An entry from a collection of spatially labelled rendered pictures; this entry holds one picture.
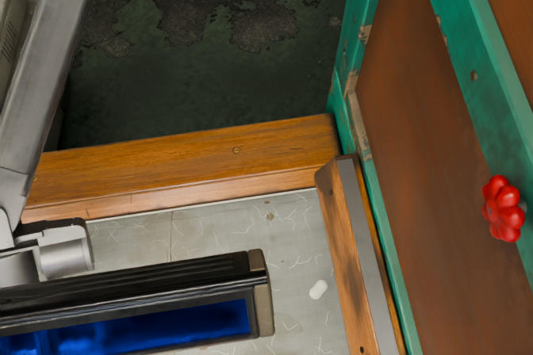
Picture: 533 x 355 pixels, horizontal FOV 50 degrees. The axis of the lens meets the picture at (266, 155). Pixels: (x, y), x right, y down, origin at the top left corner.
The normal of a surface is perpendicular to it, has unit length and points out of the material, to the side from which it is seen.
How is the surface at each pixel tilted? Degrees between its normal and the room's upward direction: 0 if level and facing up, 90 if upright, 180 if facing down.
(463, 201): 90
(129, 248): 0
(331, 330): 0
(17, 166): 32
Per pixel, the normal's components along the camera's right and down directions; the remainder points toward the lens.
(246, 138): 0.00, -0.42
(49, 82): 0.32, 0.21
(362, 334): -0.90, -0.04
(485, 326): -0.99, 0.14
